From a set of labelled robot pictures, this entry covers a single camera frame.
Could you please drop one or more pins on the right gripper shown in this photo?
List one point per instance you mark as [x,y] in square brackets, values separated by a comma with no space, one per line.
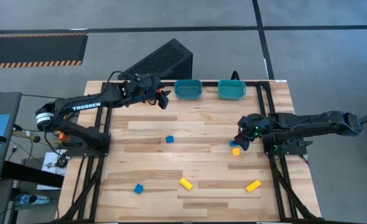
[252,124]

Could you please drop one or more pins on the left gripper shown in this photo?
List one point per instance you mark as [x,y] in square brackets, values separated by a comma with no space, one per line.
[143,88]

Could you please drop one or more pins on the yellow cube block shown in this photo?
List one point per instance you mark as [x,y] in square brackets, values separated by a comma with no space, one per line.
[236,152]

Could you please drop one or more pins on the blue cube block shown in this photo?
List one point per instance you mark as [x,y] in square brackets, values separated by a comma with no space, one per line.
[170,139]

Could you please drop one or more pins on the blue rectangular block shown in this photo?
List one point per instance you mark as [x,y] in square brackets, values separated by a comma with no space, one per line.
[138,188]

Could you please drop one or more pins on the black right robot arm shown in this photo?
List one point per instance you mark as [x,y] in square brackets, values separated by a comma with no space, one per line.
[311,123]

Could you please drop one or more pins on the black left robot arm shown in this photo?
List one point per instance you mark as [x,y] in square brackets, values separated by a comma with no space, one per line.
[84,105]

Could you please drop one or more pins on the blue plastic bin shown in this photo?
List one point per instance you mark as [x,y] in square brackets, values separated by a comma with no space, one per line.
[188,90]

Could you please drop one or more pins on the black perforated computer tower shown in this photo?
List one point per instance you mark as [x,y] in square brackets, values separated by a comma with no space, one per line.
[161,59]

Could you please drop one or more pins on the yellow rectangular block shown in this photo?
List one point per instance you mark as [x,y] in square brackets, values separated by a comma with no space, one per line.
[253,186]

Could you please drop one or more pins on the green plastic bin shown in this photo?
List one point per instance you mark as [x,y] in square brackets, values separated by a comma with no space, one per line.
[231,90]

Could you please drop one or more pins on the yellow cylinder block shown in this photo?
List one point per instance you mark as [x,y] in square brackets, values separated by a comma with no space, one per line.
[186,183]

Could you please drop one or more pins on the white paper sheet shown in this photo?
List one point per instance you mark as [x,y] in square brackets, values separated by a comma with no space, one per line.
[49,161]

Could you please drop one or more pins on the black hazard-striped floor mat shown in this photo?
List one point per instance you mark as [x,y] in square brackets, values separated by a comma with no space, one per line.
[31,49]

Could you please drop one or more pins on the black stand bar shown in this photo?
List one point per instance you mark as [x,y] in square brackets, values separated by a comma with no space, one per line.
[31,174]

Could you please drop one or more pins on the clear plastic water bottle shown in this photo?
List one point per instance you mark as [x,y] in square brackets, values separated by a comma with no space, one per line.
[35,199]

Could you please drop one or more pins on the black aluminium table frame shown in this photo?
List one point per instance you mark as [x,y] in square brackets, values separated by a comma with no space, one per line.
[210,83]

